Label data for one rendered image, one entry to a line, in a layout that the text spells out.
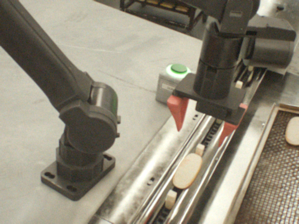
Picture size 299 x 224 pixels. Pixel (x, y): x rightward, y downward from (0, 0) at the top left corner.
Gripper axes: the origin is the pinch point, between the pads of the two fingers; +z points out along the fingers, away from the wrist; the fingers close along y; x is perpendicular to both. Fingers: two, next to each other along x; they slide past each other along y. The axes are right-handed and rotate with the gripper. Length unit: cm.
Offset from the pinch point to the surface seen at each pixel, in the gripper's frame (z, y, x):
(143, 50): 11, 30, -41
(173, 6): 71, 88, -225
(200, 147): 6.3, 0.2, -4.2
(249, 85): 8.4, -2.0, -36.2
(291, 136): 2.9, -14.4, -12.8
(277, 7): 1, 1, -74
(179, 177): 7.4, 1.0, 4.3
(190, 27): 79, 69, -216
